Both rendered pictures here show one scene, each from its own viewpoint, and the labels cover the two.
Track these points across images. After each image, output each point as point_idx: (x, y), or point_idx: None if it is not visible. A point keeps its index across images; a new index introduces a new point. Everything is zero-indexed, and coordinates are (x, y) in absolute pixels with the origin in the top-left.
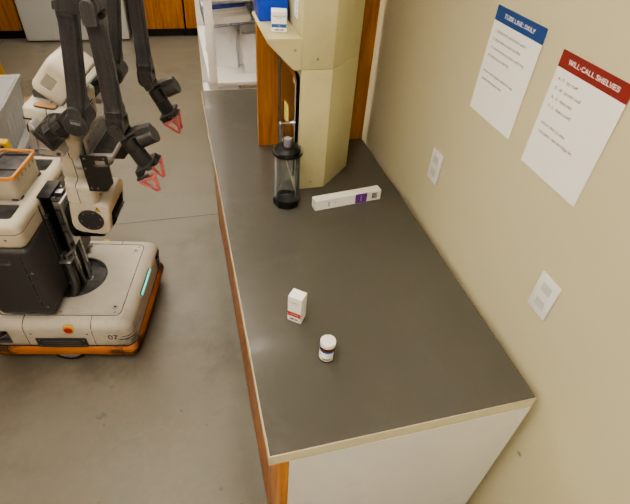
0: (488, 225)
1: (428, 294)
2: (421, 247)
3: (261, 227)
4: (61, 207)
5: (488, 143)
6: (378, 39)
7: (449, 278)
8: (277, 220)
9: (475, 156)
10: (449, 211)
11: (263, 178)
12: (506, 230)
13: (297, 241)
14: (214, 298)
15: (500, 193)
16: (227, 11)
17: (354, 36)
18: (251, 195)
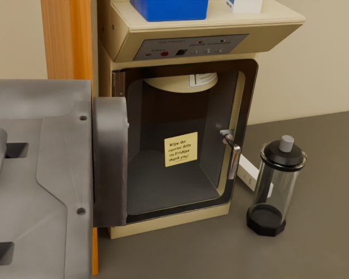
0: (332, 56)
1: (348, 130)
2: (287, 127)
3: (335, 244)
4: None
5: (320, 1)
6: (35, 8)
7: (319, 118)
8: (310, 230)
9: (306, 20)
10: (280, 84)
11: (213, 254)
12: None
13: (338, 208)
14: None
15: (340, 26)
16: None
17: None
18: (267, 265)
